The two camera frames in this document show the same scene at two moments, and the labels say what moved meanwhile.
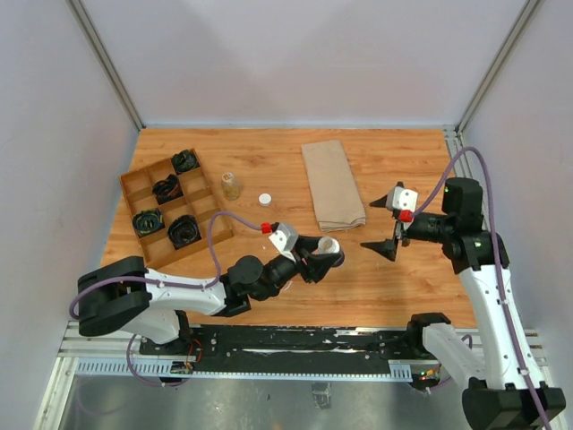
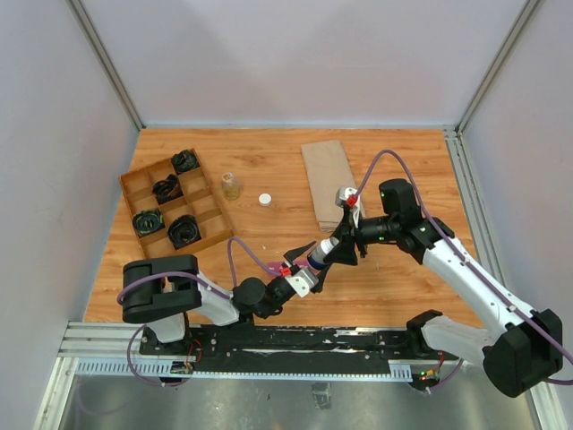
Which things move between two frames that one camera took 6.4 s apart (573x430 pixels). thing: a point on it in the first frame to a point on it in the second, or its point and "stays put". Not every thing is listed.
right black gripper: (386, 247) to (345, 252)
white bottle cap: (265, 199) stays put
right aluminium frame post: (495, 66) stays put
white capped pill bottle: (327, 245) stays put
